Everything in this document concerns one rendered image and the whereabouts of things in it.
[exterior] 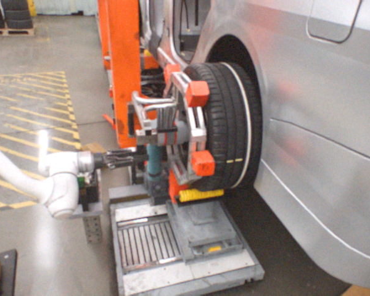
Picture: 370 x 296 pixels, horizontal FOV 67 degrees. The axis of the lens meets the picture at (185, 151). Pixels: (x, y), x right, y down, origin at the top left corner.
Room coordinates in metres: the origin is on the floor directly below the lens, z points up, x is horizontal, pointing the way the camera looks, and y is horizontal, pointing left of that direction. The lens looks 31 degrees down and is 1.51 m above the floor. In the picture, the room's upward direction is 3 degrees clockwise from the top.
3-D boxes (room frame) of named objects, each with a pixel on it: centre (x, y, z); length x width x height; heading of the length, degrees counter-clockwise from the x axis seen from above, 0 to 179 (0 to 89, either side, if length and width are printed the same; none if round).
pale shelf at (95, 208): (1.28, 0.57, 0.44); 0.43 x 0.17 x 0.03; 18
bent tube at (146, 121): (1.16, 0.11, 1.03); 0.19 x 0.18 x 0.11; 108
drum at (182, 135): (1.27, 0.10, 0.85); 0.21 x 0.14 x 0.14; 108
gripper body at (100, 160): (1.01, 0.35, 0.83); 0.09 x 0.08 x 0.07; 108
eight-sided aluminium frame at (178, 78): (1.30, 0.03, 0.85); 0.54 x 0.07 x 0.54; 18
